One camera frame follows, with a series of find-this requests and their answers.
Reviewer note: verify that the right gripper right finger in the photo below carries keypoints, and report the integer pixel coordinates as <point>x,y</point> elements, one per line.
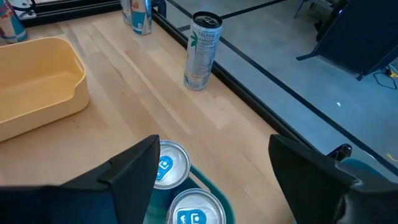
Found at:
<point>317,193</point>

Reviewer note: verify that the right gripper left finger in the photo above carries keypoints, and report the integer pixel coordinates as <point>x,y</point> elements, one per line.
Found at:
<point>77,202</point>

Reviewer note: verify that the yellow plastic bin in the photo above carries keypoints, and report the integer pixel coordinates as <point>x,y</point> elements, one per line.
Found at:
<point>37,93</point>

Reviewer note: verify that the white Celsius energy drink can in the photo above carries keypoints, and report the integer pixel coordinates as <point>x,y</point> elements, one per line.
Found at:
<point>202,53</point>
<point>126,12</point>

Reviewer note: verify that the dark partition panel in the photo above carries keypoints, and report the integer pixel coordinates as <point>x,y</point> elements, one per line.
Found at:
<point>357,31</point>

